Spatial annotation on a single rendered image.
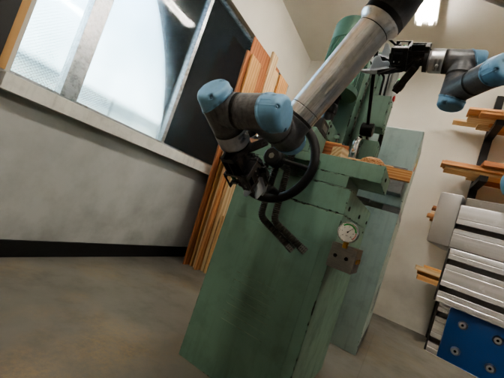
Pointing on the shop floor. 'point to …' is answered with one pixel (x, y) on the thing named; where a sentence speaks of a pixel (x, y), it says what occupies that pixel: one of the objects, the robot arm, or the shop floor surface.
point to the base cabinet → (268, 295)
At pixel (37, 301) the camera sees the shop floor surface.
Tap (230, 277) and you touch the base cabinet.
